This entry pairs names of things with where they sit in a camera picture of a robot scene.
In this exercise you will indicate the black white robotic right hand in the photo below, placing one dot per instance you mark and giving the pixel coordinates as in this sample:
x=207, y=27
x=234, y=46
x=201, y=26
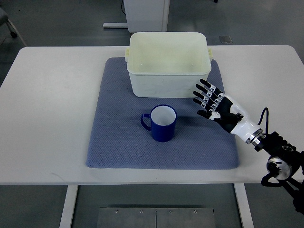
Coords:
x=219, y=107

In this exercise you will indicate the blue mug white inside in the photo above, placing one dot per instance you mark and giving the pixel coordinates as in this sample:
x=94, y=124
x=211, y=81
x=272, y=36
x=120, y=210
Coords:
x=160, y=122

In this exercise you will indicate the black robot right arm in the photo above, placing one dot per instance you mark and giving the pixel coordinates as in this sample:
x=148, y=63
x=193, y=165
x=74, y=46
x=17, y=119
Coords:
x=283, y=163

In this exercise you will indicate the cream plastic storage box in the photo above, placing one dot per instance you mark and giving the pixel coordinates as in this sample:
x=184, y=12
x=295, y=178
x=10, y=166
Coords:
x=167, y=64

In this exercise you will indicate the right white table leg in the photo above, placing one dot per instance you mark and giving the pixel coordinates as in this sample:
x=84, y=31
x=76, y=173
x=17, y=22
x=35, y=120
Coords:
x=243, y=206

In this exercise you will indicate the white table leg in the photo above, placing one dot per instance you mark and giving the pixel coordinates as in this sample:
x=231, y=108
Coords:
x=69, y=207
x=243, y=206

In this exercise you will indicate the metal floor plate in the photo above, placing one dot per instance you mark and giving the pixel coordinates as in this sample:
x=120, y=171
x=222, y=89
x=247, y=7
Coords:
x=156, y=218

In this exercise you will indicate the left white table leg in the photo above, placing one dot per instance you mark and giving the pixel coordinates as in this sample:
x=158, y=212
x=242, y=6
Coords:
x=69, y=207

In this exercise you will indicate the office chair base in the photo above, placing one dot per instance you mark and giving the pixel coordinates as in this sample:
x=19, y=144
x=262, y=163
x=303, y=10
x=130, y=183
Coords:
x=4, y=19

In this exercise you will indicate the white cabinet pedestal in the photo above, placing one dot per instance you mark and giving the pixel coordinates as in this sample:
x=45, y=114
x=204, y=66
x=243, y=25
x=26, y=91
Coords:
x=143, y=16

